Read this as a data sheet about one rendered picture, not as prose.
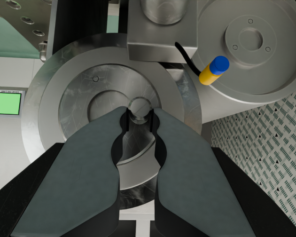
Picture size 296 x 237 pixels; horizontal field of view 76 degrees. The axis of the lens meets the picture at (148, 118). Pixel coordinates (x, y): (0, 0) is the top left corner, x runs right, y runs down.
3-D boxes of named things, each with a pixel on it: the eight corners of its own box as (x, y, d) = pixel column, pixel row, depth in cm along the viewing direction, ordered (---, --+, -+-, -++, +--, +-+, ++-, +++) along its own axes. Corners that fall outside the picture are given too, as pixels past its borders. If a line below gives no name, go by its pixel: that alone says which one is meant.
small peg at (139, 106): (141, 124, 11) (122, 108, 11) (140, 128, 14) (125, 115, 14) (157, 106, 11) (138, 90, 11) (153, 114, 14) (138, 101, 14)
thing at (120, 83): (65, 57, 14) (166, 67, 14) (74, 67, 16) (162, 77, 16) (48, 160, 13) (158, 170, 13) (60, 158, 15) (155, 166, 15)
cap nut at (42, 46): (50, 43, 48) (49, 60, 47) (56, 50, 51) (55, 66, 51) (35, 42, 47) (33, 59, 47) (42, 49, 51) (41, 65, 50)
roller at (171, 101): (183, 47, 16) (187, 189, 14) (154, 106, 42) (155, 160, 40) (42, 44, 15) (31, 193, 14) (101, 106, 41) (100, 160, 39)
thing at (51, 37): (69, -111, 19) (50, 66, 17) (106, 29, 42) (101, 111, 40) (64, -111, 19) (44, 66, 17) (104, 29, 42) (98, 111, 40)
